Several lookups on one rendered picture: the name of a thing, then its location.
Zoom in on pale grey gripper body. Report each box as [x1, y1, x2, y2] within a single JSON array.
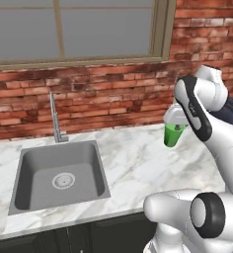
[[163, 103, 190, 127]]

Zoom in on green cup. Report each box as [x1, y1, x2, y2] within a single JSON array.
[[163, 122, 188, 148]]

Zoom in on grey kitchen sink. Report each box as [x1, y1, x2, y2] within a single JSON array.
[[7, 139, 112, 216]]

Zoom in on silver sink drain strainer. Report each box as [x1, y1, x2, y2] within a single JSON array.
[[51, 172, 77, 191]]

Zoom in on silver tap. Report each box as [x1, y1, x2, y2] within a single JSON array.
[[48, 91, 70, 144]]

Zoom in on dark base cupboards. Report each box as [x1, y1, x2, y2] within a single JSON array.
[[0, 211, 160, 253]]

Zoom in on window with tan frame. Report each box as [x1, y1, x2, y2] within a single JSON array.
[[0, 0, 178, 72]]

